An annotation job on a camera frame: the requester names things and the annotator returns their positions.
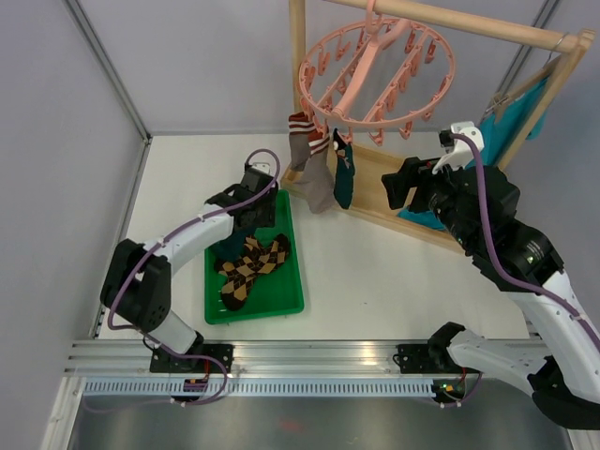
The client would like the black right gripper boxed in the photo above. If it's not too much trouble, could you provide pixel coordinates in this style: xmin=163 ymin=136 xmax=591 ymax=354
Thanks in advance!
xmin=382 ymin=150 xmax=480 ymax=250

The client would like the dark teal christmas sock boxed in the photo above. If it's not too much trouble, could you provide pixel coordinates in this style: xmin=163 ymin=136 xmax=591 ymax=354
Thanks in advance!
xmin=333 ymin=128 xmax=355 ymax=209

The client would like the grey sock red striped cuff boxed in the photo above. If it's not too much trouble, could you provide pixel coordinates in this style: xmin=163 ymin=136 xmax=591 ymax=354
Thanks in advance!
xmin=288 ymin=112 xmax=315 ymax=172

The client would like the pink round clip hanger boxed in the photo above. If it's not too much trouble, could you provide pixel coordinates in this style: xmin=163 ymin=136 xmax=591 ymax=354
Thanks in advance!
xmin=296 ymin=1 xmax=457 ymax=145

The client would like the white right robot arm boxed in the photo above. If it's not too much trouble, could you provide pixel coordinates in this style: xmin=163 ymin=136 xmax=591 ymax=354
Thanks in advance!
xmin=382 ymin=157 xmax=599 ymax=430

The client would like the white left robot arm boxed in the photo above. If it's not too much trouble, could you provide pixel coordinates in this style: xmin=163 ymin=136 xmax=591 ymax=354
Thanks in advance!
xmin=100 ymin=165 xmax=278 ymax=372

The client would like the wooden hanging rack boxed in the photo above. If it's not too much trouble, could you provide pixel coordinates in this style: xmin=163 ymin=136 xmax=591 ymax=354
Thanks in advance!
xmin=289 ymin=1 xmax=596 ymax=250

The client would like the brown argyle sock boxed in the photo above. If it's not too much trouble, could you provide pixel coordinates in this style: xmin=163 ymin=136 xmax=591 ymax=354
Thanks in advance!
xmin=214 ymin=233 xmax=291 ymax=278
xmin=215 ymin=261 xmax=278 ymax=311

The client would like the green plastic tray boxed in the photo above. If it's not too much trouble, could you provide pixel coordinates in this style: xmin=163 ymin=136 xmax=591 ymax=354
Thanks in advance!
xmin=204 ymin=189 xmax=305 ymax=324

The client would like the teal cloth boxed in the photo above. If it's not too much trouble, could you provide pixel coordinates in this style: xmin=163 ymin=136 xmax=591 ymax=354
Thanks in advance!
xmin=397 ymin=76 xmax=549 ymax=231

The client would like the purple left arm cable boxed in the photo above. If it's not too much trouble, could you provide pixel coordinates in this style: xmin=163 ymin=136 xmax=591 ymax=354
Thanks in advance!
xmin=107 ymin=148 xmax=282 ymax=332

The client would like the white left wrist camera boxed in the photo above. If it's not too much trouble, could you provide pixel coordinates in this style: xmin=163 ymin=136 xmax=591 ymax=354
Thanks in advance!
xmin=245 ymin=161 xmax=275 ymax=176

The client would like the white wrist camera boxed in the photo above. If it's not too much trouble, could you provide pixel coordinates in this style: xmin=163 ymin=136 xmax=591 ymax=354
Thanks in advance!
xmin=245 ymin=161 xmax=275 ymax=176
xmin=432 ymin=121 xmax=485 ymax=174

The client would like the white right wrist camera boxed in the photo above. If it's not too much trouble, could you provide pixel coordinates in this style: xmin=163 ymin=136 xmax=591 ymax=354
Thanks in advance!
xmin=432 ymin=121 xmax=485 ymax=174

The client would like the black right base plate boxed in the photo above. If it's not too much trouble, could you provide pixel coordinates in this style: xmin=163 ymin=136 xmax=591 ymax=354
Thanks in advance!
xmin=393 ymin=343 xmax=452 ymax=375

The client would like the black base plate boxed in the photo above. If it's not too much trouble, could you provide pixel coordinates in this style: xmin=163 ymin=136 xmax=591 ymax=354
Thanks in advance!
xmin=393 ymin=343 xmax=452 ymax=375
xmin=149 ymin=344 xmax=234 ymax=374

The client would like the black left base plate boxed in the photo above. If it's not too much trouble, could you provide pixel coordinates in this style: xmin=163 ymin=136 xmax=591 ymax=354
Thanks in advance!
xmin=149 ymin=344 xmax=234 ymax=374

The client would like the aluminium mounting rail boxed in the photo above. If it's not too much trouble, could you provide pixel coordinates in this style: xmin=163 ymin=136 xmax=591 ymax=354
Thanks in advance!
xmin=63 ymin=339 xmax=576 ymax=376

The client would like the white slotted cable duct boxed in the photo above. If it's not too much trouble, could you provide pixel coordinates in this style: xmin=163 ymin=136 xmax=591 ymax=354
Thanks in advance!
xmin=83 ymin=378 xmax=434 ymax=398

